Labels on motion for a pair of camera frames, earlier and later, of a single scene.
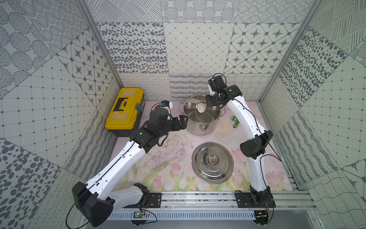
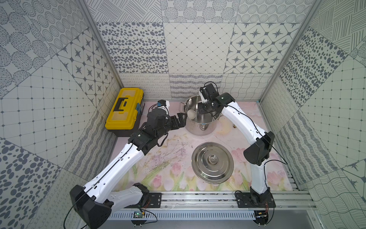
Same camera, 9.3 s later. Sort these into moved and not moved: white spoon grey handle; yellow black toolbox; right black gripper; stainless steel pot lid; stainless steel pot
Moved: right black gripper; white spoon grey handle
Not moved: stainless steel pot; yellow black toolbox; stainless steel pot lid
